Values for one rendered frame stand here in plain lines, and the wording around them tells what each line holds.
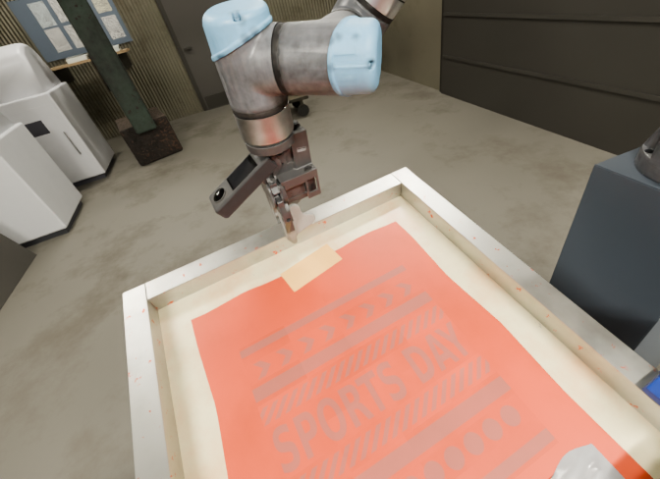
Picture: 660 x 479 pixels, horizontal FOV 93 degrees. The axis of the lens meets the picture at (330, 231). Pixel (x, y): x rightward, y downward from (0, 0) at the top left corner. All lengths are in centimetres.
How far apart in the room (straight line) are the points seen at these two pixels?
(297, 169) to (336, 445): 38
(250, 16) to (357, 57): 12
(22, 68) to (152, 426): 493
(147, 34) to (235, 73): 635
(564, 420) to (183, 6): 660
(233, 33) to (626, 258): 67
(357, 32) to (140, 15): 643
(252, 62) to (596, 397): 57
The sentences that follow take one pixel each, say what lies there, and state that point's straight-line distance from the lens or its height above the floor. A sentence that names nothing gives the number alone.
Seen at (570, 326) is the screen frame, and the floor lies 111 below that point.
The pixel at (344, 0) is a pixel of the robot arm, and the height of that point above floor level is 149.
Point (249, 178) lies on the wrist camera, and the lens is 47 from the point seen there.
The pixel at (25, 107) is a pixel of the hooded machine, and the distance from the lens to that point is 517.
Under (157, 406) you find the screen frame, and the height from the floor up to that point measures 114.
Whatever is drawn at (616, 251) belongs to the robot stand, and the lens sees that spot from 72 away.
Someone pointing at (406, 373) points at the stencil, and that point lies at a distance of 48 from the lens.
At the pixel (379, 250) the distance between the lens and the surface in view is 58.
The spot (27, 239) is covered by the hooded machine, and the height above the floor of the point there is 10.
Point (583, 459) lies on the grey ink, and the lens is 51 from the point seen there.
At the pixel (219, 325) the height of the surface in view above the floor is 112.
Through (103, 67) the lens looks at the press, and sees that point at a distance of 482.
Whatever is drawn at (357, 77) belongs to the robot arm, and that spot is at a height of 143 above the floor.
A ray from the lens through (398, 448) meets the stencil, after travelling 46.
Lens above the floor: 152
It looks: 39 degrees down
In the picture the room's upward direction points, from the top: 14 degrees counter-clockwise
